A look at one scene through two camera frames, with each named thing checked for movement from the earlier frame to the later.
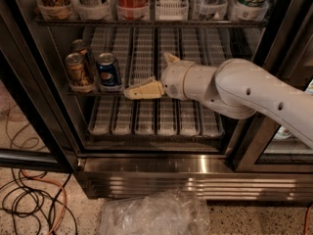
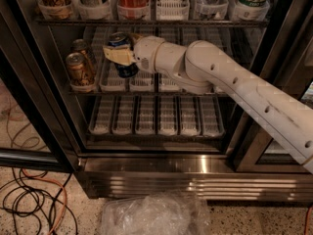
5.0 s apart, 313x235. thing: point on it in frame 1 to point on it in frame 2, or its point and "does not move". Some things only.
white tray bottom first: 102,117 does not move
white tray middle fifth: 192,46 does not move
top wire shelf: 151,23 does not move
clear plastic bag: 171,211 does not move
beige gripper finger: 170,58 to 136,36
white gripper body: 173,78 to 146,52
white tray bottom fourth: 166,117 does not move
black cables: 34,198 does not move
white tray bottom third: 144,116 does not move
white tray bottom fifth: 188,117 does not move
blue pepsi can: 108,70 to 123,39
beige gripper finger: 146,90 to 121,54
